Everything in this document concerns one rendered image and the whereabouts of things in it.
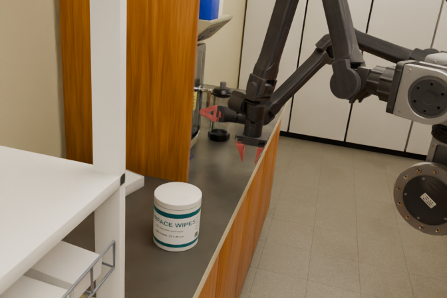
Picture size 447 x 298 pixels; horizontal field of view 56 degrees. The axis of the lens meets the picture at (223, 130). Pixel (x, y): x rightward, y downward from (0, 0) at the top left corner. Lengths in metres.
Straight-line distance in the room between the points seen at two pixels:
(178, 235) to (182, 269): 0.09
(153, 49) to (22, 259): 1.03
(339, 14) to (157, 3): 0.59
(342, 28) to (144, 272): 0.79
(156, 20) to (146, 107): 0.30
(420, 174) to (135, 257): 0.80
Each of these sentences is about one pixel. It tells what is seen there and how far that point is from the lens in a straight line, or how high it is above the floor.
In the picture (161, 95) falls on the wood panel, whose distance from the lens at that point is 1.46.
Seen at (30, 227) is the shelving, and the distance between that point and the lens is 0.56.
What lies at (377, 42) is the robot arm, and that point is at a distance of 1.65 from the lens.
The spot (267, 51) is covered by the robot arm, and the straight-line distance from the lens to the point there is 1.26.
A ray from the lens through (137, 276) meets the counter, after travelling 1.13.
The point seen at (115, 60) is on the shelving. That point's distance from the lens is 0.61.
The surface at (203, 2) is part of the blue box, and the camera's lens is 1.47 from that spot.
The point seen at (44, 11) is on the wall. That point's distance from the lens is 1.59.
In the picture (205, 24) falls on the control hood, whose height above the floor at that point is 1.50.
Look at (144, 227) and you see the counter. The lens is 1.30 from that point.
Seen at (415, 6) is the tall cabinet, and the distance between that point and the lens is 4.55.
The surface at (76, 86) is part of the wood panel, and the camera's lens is 1.61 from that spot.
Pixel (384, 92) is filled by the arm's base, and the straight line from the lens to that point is 1.05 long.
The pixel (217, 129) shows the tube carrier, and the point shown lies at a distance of 1.92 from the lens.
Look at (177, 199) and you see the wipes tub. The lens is 1.15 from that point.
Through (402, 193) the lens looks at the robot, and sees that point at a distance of 1.32.
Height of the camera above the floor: 1.66
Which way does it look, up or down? 20 degrees down
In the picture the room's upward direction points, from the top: 5 degrees clockwise
